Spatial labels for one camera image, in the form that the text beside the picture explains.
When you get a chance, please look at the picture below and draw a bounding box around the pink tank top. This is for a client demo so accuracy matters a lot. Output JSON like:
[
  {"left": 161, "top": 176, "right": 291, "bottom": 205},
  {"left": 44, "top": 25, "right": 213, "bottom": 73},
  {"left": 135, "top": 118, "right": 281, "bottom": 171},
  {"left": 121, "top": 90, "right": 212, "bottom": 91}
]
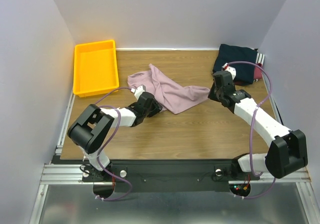
[{"left": 127, "top": 64, "right": 210, "bottom": 114}]

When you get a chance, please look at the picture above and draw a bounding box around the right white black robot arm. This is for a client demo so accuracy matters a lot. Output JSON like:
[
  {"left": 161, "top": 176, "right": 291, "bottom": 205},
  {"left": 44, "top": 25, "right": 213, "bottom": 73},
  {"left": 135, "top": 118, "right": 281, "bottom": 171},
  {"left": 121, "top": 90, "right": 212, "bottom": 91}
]
[{"left": 208, "top": 68, "right": 308, "bottom": 179}]

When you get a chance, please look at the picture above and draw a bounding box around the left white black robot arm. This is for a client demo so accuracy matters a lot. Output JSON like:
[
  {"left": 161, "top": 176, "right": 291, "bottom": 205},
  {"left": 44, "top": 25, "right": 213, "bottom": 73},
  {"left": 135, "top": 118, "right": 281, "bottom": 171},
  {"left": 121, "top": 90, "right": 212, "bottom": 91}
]
[{"left": 67, "top": 91, "right": 163, "bottom": 181}]

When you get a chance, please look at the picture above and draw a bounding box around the maroon folded tank top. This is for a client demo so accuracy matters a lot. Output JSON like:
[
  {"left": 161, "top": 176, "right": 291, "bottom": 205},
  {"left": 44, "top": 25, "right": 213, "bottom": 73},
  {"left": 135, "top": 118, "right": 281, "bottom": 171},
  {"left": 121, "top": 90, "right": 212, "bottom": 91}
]
[{"left": 212, "top": 63, "right": 263, "bottom": 86}]

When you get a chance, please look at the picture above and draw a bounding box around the striped folded tank top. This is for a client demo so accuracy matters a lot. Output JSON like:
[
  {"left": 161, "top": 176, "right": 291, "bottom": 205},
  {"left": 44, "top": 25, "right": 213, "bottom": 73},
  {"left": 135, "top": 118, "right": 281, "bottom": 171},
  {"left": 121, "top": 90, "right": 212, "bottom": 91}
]
[{"left": 255, "top": 52, "right": 265, "bottom": 66}]

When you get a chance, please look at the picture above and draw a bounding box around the yellow plastic tray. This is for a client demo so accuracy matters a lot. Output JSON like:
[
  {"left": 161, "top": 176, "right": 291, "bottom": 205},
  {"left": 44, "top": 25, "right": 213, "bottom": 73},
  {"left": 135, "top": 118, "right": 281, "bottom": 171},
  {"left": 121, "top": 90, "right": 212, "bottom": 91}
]
[{"left": 73, "top": 40, "right": 120, "bottom": 97}]

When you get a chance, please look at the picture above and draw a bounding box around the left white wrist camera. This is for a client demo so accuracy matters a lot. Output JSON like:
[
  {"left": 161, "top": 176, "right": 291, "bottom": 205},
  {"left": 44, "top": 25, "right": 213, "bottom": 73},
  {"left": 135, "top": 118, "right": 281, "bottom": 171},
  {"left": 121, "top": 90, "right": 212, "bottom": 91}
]
[{"left": 131, "top": 85, "right": 146, "bottom": 99}]

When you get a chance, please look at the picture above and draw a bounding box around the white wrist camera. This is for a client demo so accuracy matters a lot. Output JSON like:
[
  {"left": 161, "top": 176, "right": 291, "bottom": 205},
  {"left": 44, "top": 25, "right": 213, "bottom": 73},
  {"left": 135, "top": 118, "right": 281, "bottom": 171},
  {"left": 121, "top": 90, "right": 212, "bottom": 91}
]
[
  {"left": 221, "top": 63, "right": 237, "bottom": 80},
  {"left": 131, "top": 85, "right": 146, "bottom": 99}
]

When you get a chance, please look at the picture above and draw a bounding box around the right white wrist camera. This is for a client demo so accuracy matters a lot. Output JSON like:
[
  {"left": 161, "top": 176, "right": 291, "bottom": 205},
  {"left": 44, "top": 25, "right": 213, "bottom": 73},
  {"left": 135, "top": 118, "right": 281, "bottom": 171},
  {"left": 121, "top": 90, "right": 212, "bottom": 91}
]
[{"left": 221, "top": 63, "right": 237, "bottom": 80}]

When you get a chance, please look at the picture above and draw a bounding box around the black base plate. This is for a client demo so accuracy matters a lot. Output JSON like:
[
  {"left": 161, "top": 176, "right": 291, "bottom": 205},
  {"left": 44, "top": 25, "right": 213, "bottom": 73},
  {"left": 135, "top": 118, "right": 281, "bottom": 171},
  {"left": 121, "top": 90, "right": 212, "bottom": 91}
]
[{"left": 82, "top": 159, "right": 251, "bottom": 193}]

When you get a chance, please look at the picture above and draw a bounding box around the aluminium frame rail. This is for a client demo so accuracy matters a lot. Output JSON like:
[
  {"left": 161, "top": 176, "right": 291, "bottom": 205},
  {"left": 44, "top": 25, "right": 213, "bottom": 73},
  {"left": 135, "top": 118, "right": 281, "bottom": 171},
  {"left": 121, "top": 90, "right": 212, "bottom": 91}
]
[{"left": 40, "top": 164, "right": 83, "bottom": 185}]

